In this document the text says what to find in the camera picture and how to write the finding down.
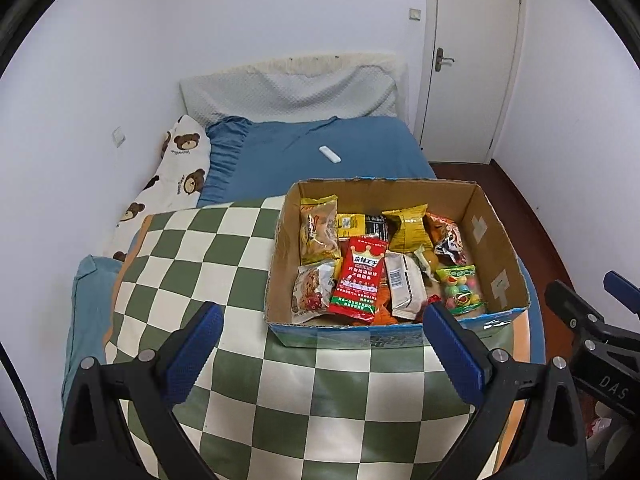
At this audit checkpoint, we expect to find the cardboard box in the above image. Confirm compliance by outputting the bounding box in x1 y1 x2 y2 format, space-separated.
263 176 532 350

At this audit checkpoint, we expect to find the white grey snack packet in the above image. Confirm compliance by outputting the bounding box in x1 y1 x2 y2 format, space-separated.
384 251 428 322

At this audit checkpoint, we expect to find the bear print pillow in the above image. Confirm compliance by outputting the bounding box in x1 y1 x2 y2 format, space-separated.
102 114 212 263

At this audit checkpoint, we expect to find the white red fruit packet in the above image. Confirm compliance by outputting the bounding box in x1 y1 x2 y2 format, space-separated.
291 259 337 324

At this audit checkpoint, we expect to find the yellow crinkled snack packet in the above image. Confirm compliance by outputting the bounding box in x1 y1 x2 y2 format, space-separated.
382 203 430 254

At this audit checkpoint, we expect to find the grey quilted headboard cushion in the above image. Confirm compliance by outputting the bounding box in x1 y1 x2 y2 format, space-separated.
179 51 407 126

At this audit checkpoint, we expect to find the yellow bread packet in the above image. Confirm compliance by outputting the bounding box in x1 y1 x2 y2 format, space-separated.
299 195 341 266

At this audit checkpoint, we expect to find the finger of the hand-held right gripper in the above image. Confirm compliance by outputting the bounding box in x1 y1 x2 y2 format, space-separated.
544 280 606 343
602 270 640 320

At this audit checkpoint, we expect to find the white plastic bag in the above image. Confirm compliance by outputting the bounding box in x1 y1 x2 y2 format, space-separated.
585 400 632 466

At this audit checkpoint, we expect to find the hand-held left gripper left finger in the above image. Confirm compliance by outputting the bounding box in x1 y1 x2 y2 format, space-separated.
56 301 225 480

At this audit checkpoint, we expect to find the black cable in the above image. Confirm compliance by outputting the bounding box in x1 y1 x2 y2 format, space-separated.
0 345 56 480

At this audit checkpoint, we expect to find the yellow black snack packet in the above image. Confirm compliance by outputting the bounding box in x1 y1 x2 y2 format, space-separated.
336 212 391 243

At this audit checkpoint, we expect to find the colourful candy packet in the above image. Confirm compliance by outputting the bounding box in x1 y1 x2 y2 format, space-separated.
435 265 488 313

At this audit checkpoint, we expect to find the light blue cloth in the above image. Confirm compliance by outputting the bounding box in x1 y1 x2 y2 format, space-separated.
62 255 123 406

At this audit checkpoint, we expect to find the red snack packet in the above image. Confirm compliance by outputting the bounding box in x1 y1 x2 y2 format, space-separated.
327 236 390 325

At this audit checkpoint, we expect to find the blue ruffled pillow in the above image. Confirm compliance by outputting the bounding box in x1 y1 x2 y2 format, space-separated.
197 116 337 207

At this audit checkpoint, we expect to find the orange snack packet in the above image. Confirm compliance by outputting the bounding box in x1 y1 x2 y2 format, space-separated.
425 212 468 266

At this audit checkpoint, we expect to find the white door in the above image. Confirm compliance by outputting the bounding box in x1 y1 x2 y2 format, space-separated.
419 0 526 163

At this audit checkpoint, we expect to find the orange chips packet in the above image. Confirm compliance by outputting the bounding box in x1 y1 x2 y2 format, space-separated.
350 285 401 327

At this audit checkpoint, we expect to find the green white checkered blanket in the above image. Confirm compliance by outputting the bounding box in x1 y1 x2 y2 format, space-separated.
102 195 531 480

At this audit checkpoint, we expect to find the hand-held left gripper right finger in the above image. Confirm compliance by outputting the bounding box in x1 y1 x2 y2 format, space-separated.
423 301 589 480

